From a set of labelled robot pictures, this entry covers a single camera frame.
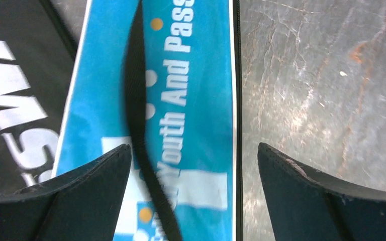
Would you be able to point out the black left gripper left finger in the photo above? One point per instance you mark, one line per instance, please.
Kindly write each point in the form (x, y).
(82, 204)

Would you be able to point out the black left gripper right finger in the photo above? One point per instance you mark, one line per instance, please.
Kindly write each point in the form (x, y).
(307, 204)

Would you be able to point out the blue Sport racket cover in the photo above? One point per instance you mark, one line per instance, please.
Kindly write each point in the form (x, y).
(193, 87)

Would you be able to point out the black Crossway racket cover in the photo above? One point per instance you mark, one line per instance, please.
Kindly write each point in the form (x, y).
(36, 61)

